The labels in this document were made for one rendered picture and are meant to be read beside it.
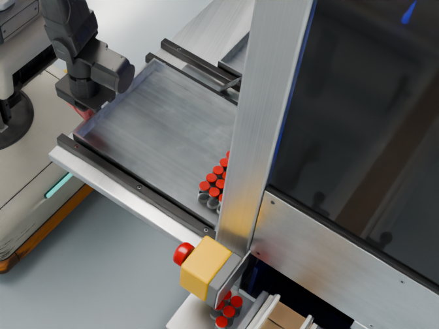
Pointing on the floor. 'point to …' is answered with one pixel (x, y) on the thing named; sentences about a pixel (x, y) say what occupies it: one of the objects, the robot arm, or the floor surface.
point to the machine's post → (261, 117)
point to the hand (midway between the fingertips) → (89, 117)
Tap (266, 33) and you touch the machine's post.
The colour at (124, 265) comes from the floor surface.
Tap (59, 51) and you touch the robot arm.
